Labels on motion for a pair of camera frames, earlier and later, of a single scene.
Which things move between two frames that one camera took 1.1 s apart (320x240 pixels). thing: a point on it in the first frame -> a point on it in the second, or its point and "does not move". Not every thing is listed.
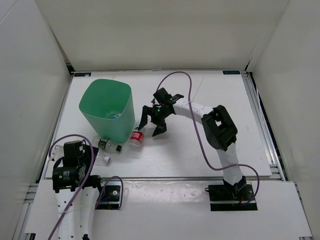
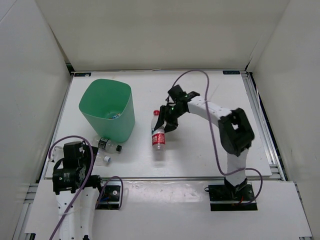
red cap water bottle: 136,138 -> 158,139
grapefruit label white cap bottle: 116,115 does not move
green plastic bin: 107,107 does not move
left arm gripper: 87,153 does not move
